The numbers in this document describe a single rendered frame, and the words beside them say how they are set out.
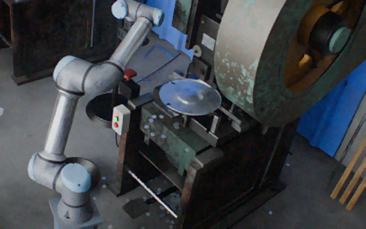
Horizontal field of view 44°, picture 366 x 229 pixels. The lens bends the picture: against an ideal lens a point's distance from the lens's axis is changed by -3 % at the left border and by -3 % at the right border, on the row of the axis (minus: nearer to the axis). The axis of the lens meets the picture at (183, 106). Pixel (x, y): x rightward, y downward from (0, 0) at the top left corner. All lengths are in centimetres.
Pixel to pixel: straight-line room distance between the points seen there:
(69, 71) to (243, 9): 72
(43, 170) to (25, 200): 79
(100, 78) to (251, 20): 63
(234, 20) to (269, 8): 13
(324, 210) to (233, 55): 169
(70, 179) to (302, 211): 157
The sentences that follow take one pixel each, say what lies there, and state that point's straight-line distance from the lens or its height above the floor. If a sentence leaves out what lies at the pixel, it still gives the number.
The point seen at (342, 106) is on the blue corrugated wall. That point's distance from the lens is 317.
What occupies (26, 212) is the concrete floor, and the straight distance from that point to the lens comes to 261.
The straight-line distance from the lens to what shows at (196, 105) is 209.
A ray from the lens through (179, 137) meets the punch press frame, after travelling 212.
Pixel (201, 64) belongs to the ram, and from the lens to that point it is 204.
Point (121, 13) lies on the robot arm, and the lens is 198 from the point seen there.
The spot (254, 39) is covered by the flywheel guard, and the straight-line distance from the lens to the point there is 142.
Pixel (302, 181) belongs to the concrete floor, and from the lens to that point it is 310.
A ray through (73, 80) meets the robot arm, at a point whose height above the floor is 100.
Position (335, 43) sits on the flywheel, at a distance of 169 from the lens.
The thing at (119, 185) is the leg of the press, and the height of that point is 8.
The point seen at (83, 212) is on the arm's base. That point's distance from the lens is 195.
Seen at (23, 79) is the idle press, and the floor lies 3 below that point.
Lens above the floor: 201
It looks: 36 degrees down
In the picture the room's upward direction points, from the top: 12 degrees clockwise
